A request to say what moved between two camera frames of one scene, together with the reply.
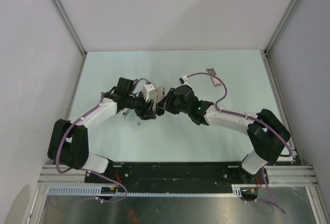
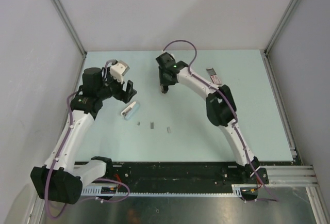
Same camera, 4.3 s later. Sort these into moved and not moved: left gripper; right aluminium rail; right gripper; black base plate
Moved: left gripper; right gripper
Not moved: black base plate; right aluminium rail
